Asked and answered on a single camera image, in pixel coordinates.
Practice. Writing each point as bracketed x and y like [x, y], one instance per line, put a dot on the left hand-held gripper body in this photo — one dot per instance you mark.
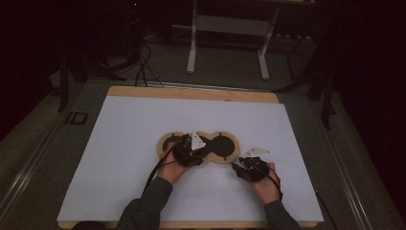
[186, 155]

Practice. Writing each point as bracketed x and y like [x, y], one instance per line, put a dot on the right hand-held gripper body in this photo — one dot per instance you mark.
[255, 169]

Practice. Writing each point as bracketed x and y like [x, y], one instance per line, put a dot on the wooden tray with round holes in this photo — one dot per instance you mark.
[225, 147]

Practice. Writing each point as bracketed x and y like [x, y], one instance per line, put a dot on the person's left hand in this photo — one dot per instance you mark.
[174, 171]

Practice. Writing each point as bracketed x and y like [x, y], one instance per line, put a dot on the person's right hand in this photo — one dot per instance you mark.
[266, 190]

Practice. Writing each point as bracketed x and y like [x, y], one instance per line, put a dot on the white table sheet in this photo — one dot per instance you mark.
[127, 127]

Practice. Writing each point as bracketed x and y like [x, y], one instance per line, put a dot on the black metal stand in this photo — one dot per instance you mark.
[63, 83]
[327, 96]

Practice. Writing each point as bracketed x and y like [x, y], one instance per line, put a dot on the white metal stand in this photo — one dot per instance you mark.
[231, 25]

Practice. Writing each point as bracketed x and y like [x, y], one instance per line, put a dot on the metal floor rail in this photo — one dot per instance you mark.
[348, 179]
[28, 166]

